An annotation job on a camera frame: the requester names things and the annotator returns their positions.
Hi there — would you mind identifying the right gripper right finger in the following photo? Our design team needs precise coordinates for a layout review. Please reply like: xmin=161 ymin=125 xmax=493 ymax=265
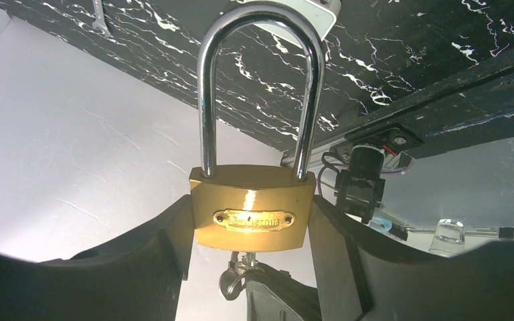
xmin=308 ymin=196 xmax=514 ymax=320

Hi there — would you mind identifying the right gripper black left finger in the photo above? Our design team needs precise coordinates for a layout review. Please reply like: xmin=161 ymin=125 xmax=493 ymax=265
xmin=0 ymin=195 xmax=194 ymax=320

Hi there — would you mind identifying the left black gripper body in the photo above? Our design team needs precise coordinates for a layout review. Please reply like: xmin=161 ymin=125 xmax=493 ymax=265
xmin=244 ymin=263 xmax=322 ymax=320

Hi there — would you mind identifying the large brass padlock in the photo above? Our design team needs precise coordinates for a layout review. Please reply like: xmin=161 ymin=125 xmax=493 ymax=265
xmin=189 ymin=1 xmax=325 ymax=252

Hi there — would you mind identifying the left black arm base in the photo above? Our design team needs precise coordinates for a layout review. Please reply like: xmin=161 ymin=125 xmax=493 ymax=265
xmin=321 ymin=124 xmax=423 ymax=224

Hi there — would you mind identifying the silver open-end wrench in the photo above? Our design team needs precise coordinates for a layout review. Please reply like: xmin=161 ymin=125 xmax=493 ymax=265
xmin=92 ymin=0 xmax=111 ymax=37

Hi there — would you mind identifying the white rectangular box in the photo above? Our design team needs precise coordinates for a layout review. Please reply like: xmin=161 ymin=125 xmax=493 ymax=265
xmin=256 ymin=0 xmax=341 ymax=49

